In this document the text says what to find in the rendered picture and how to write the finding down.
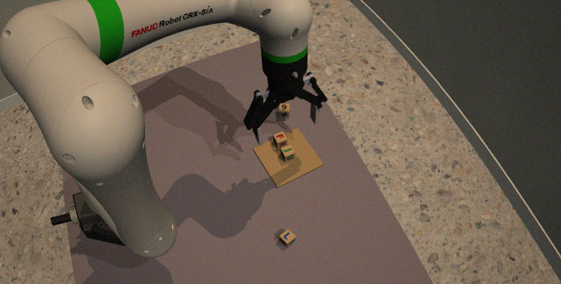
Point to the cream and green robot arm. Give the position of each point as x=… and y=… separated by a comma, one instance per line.
x=92, y=119

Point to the tan square mat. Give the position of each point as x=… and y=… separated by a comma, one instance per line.
x=306, y=160

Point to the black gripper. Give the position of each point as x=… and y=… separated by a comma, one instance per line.
x=260, y=109

